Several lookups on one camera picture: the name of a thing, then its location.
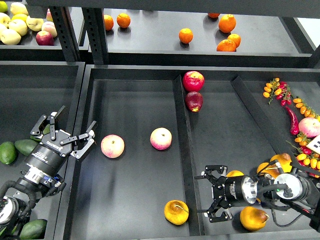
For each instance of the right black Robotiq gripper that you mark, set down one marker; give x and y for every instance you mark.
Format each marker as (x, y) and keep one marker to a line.
(219, 209)

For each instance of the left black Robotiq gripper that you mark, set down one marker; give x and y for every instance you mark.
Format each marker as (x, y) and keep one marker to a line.
(60, 142)

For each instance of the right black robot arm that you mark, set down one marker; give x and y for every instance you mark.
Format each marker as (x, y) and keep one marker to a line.
(295, 190)

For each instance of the light green avocado top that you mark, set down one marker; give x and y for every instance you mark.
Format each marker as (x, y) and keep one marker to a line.
(45, 131)

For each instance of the yellow pear bottom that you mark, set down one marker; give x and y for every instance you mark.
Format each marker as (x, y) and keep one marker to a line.
(253, 219)

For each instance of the dark green avocado middle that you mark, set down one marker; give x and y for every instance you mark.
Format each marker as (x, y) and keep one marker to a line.
(25, 146)

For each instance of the bright green avocado far left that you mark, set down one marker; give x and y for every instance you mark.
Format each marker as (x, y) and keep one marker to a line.
(8, 153)

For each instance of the yellow pear by divider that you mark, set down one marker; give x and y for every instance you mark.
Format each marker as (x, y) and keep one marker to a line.
(285, 161)

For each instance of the dark avocado bottom left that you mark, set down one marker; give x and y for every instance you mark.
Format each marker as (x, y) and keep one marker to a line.
(34, 230)

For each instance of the pale yellow pear top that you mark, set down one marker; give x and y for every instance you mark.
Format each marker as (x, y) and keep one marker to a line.
(18, 8)

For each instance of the pink apple left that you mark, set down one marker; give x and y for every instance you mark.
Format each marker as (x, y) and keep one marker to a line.
(112, 146)

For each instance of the pink apple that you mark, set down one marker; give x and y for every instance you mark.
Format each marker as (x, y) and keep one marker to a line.
(161, 138)
(112, 146)

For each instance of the black left tray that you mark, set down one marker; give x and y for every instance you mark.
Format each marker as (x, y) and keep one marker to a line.
(29, 89)

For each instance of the black tray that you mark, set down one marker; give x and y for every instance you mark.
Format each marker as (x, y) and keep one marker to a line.
(29, 89)
(123, 198)

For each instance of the pink apple centre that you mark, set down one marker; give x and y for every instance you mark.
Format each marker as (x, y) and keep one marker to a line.
(161, 138)

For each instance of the black middle tray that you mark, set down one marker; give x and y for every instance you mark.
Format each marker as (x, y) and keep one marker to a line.
(123, 198)

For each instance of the black upper left shelf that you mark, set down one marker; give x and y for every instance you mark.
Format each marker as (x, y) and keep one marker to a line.
(29, 50)

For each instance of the red apple upper shelf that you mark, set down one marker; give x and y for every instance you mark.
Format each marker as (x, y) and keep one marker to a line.
(44, 38)

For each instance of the lower cherry tomato bunch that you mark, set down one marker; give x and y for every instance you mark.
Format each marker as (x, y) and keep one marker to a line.
(304, 155)

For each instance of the dark red apple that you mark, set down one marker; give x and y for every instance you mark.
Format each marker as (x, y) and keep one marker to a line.
(194, 101)

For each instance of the red chili pepper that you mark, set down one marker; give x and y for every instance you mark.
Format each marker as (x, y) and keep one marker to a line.
(294, 124)

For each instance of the pink peach upper shelf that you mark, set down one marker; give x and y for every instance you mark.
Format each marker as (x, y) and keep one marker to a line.
(49, 26)

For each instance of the pale yellow apple right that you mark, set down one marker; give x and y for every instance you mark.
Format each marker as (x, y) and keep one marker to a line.
(35, 24)

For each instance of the pale yellow apple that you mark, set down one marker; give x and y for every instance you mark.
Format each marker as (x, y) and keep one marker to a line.
(19, 26)
(35, 24)
(10, 37)

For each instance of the white price label card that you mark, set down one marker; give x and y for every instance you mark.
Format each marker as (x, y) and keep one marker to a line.
(314, 145)

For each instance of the pale yellow apple front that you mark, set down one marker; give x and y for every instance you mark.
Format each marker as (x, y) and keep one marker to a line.
(10, 37)

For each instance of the orange far left shelf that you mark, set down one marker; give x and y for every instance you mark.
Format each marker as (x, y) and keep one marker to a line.
(108, 22)

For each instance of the pink apple right tray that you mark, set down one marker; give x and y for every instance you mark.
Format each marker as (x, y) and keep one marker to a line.
(310, 127)

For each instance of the pale yellow apple middle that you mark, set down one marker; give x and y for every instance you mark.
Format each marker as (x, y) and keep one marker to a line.
(19, 26)

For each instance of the bright red apple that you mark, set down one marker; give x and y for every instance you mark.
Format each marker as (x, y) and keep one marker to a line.
(193, 81)

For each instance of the yellow lemon upper shelf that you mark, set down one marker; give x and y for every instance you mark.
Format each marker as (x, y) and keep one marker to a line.
(20, 16)

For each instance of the orange cherry tomato bunch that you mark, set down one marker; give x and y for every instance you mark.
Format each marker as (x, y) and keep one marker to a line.
(304, 109)

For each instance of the upper cherry tomato bunch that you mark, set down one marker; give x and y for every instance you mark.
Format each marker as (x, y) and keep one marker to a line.
(279, 90)

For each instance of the pale apple left edge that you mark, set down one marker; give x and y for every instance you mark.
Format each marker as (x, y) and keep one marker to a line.
(4, 19)

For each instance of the green lime corner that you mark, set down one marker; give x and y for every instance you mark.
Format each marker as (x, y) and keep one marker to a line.
(3, 7)

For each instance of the black perforated shelf post right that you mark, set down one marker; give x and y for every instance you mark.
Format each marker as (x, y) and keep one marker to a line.
(95, 28)

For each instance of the black perforated shelf post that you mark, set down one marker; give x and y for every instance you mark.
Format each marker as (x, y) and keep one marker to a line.
(95, 28)
(65, 32)

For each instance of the black perforated shelf post left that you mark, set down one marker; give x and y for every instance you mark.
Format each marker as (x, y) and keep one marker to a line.
(65, 32)

